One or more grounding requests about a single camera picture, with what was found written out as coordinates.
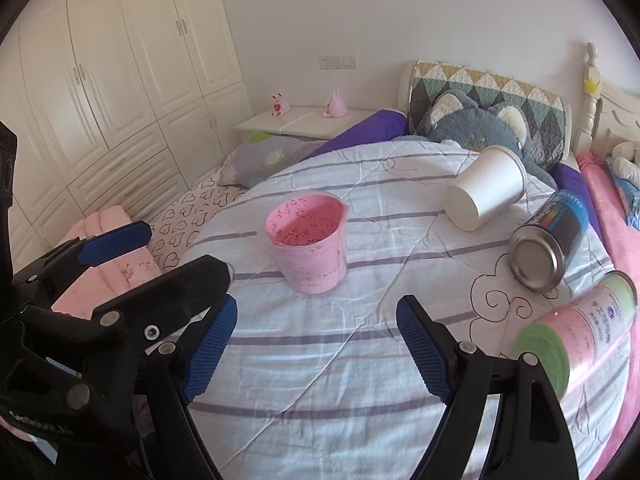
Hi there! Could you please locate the white bed frame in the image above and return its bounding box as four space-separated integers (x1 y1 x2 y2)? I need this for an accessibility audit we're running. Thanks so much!
571 42 640 161

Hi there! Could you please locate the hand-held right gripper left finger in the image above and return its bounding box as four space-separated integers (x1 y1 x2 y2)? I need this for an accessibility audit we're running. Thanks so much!
134 294 239 480

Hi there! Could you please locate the pink bedspread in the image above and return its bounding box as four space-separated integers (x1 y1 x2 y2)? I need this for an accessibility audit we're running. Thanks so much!
576 152 640 466

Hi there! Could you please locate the cream wardrobe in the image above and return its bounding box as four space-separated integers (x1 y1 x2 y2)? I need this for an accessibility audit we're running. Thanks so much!
0 0 253 266

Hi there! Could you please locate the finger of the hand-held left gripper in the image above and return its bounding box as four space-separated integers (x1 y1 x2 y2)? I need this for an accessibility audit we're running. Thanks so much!
12 221 153 306
22 255 235 366

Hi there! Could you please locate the purple bolster pillow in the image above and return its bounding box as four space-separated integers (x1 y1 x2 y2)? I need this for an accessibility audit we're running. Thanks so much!
300 109 408 161

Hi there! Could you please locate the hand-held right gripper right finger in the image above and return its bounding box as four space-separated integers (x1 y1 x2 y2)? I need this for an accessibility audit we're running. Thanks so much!
396 294 576 480

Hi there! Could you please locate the grey floral pillow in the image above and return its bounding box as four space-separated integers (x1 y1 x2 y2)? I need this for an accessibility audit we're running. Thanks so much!
220 132 326 188

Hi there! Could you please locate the heart-print bed sheet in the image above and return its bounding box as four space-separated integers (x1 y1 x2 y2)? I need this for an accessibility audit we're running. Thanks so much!
149 170 247 273

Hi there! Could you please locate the white nightstand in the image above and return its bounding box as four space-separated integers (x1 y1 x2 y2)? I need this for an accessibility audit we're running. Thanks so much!
235 106 381 143

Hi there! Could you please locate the patchwork diamond pattern pillow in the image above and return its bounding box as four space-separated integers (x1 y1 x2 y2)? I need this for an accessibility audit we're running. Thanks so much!
407 61 572 161

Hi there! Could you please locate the pink folded blanket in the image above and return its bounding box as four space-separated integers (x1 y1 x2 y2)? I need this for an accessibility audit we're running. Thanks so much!
50 205 166 321

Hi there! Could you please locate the blue spray can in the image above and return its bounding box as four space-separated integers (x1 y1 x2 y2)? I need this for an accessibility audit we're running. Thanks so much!
509 190 598 292

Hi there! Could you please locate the pink rabbit figurine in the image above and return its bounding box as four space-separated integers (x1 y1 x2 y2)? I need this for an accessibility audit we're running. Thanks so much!
325 90 349 118

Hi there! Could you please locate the white plush toy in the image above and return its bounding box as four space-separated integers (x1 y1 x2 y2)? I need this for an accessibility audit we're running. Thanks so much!
612 141 640 183

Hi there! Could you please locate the pink and green canister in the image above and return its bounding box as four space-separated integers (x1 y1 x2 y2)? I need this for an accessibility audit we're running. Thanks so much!
511 270 638 401

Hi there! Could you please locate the pink measuring cup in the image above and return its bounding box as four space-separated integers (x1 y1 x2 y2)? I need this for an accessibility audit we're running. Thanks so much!
265 192 349 296

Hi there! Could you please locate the white paper cup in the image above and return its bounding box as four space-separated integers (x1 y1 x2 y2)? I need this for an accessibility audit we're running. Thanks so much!
444 145 528 232

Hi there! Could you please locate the striped white quilt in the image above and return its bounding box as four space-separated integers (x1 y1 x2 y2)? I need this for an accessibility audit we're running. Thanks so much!
187 140 632 480

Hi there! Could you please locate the grey-blue plush bear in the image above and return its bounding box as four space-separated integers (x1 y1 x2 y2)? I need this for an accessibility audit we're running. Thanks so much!
415 90 558 191

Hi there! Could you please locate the light blue cloth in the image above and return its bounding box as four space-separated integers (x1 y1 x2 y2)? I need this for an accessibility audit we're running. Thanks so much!
602 156 640 231

